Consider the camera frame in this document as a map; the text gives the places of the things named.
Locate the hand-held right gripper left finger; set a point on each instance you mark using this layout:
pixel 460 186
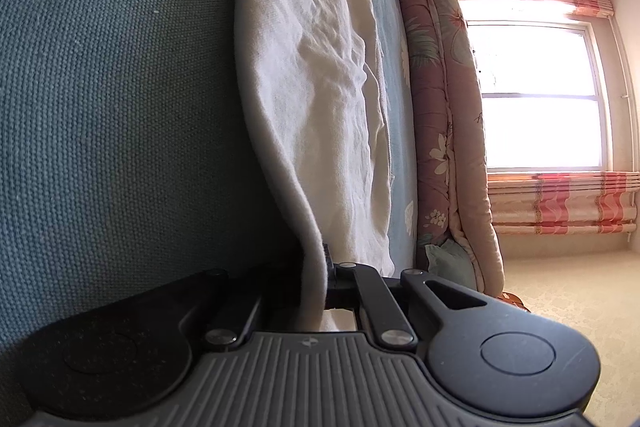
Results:
pixel 240 307

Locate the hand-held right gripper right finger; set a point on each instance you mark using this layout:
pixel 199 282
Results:
pixel 370 302

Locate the white bear print sweatshirt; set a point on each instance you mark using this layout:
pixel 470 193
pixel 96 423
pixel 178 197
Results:
pixel 310 82

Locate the green floral pillow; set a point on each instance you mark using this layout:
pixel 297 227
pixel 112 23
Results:
pixel 445 264

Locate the wooden headboard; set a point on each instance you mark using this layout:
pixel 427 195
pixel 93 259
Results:
pixel 512 299

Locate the folded pink floral quilt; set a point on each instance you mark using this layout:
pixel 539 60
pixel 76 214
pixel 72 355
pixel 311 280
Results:
pixel 440 82

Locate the bed with blue floral sheet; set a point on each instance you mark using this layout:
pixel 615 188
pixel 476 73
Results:
pixel 125 107

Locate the window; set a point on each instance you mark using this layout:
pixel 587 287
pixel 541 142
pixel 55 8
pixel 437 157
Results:
pixel 535 97

